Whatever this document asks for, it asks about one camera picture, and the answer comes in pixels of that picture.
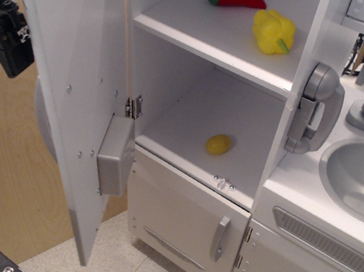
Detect silver door hinge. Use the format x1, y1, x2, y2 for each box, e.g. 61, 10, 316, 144
124, 95, 143, 120

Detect grey ice dispenser panel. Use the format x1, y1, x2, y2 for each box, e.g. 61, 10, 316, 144
96, 115, 135, 197

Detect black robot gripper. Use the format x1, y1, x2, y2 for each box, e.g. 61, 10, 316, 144
0, 0, 35, 78

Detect yellow toy bell pepper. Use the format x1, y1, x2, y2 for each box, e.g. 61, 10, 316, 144
252, 9, 296, 55

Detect grey toy telephone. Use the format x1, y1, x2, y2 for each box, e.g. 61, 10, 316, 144
285, 63, 345, 154

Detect grey fridge door handle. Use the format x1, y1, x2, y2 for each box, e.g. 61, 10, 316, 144
34, 76, 57, 162

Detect white lower freezer door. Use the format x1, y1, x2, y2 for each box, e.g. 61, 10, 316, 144
127, 147, 250, 272

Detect grey toy sink basin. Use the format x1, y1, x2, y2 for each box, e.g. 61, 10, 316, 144
319, 138, 364, 222

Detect white toy fridge door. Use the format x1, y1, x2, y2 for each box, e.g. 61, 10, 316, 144
23, 0, 130, 266

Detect yellow toy lemon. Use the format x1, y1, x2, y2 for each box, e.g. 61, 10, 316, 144
205, 134, 232, 155

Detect white toy fridge cabinet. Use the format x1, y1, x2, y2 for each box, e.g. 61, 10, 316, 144
128, 0, 355, 210

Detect grey oven vent panel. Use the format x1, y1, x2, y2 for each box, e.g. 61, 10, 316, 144
272, 206, 364, 272

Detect grey freezer door handle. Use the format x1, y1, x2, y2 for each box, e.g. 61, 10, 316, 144
209, 216, 231, 263

